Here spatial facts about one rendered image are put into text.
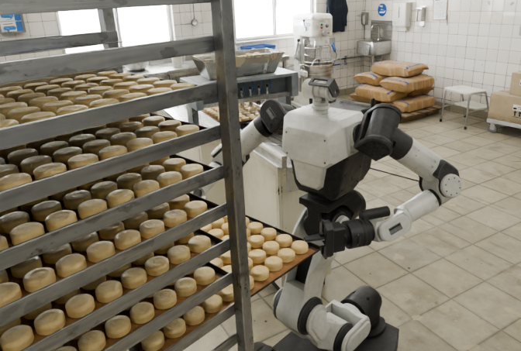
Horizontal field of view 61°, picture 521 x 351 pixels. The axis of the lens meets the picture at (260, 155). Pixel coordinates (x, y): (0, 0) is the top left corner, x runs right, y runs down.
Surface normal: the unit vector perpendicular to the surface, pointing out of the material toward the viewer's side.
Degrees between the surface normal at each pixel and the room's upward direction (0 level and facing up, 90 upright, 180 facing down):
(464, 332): 0
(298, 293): 72
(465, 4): 90
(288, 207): 90
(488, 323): 0
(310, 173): 91
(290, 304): 58
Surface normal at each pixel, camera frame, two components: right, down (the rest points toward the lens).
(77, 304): -0.04, -0.94
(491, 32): -0.86, 0.21
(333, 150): 0.01, 0.26
